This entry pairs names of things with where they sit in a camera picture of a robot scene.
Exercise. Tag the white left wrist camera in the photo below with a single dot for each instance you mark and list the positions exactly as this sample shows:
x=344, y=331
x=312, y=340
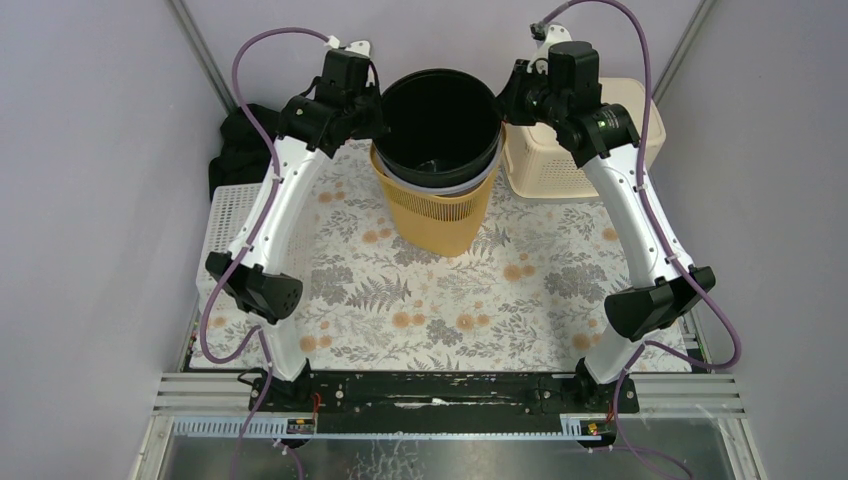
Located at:
x=361, y=47

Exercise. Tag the aluminium frame rails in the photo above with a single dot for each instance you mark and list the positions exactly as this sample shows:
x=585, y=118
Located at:
x=200, y=405

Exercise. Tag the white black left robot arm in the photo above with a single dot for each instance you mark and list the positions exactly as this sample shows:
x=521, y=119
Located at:
x=250, y=270

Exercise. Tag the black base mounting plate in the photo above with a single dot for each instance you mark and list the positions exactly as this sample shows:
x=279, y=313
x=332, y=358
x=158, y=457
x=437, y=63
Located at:
x=432, y=402

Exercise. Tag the grey bin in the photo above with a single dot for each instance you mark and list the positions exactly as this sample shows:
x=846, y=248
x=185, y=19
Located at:
x=451, y=191

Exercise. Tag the floral patterned table mat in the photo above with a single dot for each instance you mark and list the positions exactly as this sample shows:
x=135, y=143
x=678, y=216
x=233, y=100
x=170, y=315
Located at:
x=527, y=295

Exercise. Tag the black crumpled cloth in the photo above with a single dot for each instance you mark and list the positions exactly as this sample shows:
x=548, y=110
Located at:
x=244, y=157

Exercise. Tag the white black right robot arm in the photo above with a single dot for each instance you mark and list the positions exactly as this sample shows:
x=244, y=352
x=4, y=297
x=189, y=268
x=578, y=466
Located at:
x=665, y=283

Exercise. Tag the black bin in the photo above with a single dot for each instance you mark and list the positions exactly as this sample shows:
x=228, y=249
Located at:
x=444, y=128

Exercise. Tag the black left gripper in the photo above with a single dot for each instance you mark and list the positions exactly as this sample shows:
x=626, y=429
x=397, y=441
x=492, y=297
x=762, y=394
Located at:
x=364, y=117

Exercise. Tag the cream large plastic basket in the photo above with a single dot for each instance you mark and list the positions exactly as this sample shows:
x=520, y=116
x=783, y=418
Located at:
x=538, y=168

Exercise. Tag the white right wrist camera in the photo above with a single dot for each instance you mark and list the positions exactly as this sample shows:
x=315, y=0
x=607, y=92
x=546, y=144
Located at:
x=546, y=37

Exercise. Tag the white perforated plastic basket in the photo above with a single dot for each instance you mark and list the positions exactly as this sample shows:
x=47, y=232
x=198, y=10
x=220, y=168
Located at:
x=230, y=208

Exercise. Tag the yellow perforated waste bin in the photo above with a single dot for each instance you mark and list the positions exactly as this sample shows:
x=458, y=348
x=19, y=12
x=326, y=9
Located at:
x=444, y=226

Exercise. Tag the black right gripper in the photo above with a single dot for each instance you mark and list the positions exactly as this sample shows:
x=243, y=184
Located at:
x=506, y=101

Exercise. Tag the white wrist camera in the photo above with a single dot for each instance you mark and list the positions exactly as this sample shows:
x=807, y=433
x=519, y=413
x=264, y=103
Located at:
x=361, y=47
x=546, y=37

